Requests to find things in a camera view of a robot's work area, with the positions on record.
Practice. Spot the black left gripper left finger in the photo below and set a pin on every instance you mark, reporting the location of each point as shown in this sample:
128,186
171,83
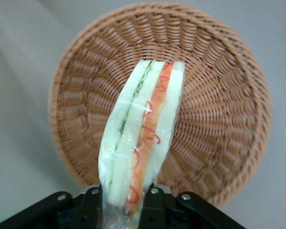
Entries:
62,210

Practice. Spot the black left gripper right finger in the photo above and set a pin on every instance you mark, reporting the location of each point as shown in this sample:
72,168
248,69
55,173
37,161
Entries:
171,210

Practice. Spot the triangle sandwich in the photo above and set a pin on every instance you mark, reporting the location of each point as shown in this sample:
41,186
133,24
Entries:
138,133

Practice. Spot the brown round wicker basket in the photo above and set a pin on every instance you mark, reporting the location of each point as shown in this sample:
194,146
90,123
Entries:
217,119

